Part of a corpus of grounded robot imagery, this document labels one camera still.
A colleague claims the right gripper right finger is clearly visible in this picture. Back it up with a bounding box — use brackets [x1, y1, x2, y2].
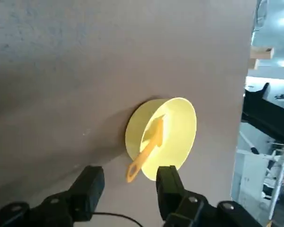
[155, 165, 265, 227]

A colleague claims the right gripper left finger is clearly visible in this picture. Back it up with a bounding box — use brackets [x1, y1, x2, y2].
[0, 165, 106, 227]

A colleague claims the yellow plastic bowl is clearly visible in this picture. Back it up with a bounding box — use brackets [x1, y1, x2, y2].
[124, 96, 198, 183]

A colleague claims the black stand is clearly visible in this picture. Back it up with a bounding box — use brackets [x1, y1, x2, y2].
[240, 82, 284, 148]

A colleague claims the wooden board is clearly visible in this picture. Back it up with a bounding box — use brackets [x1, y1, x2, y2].
[249, 46, 275, 70]

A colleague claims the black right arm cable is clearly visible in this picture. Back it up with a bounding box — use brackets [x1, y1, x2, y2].
[92, 211, 142, 227]

